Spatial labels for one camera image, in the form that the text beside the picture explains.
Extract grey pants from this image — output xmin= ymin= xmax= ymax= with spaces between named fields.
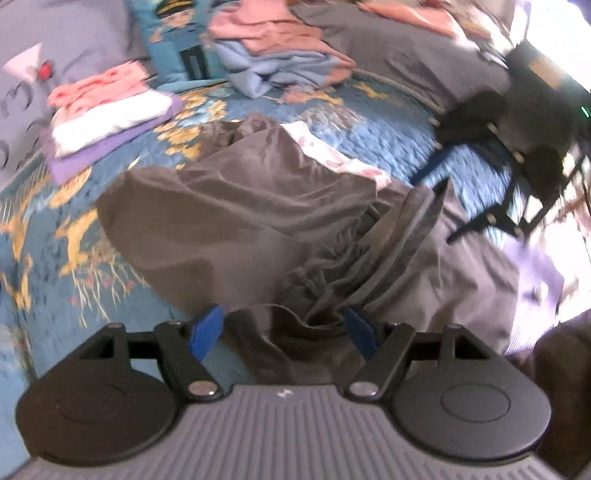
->
xmin=95 ymin=113 xmax=522 ymax=384

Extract blue patterned bedspread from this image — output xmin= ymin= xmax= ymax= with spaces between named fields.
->
xmin=0 ymin=76 xmax=513 ymax=416

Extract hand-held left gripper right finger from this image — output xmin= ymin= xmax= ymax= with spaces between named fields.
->
xmin=343 ymin=307 xmax=502 ymax=401

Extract pink folded garment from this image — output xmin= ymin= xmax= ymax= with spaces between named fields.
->
xmin=47 ymin=60 xmax=151 ymax=112

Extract white floral cloth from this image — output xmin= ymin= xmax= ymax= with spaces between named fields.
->
xmin=279 ymin=121 xmax=393 ymax=192

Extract pink cloth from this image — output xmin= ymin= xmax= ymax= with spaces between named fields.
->
xmin=358 ymin=0 xmax=492 ymax=44

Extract stack of folded clothes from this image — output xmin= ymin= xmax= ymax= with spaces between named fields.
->
xmin=46 ymin=95 xmax=185 ymax=185

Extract lavender bed sheet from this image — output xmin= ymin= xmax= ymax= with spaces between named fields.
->
xmin=501 ymin=237 xmax=566 ymax=358

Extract pink clothes pile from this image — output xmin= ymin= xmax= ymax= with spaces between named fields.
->
xmin=208 ymin=0 xmax=356 ymax=86

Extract person's brown clothing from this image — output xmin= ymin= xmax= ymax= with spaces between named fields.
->
xmin=526 ymin=309 xmax=591 ymax=478

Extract white folded garment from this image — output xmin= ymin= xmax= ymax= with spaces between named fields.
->
xmin=50 ymin=90 xmax=178 ymax=155

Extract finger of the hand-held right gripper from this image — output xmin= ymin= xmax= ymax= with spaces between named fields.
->
xmin=413 ymin=90 xmax=525 ymax=185
xmin=445 ymin=161 xmax=583 ymax=245

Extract blue figure print cushion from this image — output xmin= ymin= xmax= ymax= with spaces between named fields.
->
xmin=124 ymin=0 xmax=232 ymax=88

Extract grey-blue printed pillow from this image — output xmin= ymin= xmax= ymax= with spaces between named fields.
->
xmin=0 ymin=0 xmax=153 ymax=176

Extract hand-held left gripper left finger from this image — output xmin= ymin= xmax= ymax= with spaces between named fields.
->
xmin=78 ymin=304 xmax=225 ymax=401

